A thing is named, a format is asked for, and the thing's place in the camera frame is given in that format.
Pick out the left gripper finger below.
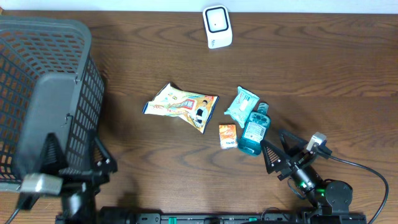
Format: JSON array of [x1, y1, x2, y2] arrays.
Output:
[[88, 129, 118, 174], [40, 133, 68, 171]]

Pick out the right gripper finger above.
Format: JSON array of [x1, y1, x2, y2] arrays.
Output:
[[279, 129, 308, 152], [261, 139, 288, 174]]

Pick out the teal mouthwash bottle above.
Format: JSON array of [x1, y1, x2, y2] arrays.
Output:
[[238, 102, 271, 156]]

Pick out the small orange box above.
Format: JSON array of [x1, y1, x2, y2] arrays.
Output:
[[219, 124, 238, 149]]

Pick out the teal wet wipes pack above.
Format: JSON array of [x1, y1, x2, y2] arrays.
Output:
[[224, 86, 259, 128]]

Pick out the yellow snack bag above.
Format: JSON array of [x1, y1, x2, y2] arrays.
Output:
[[142, 83, 219, 134]]

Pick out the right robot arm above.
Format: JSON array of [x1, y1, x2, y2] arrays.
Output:
[[261, 129, 353, 216]]

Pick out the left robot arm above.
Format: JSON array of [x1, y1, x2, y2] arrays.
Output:
[[35, 129, 118, 223]]

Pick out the white barcode scanner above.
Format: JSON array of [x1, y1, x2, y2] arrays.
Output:
[[202, 5, 233, 49]]

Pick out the grey plastic mesh basket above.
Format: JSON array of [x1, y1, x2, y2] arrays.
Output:
[[1, 16, 104, 192]]

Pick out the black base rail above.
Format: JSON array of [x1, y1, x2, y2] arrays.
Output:
[[55, 207, 366, 224]]

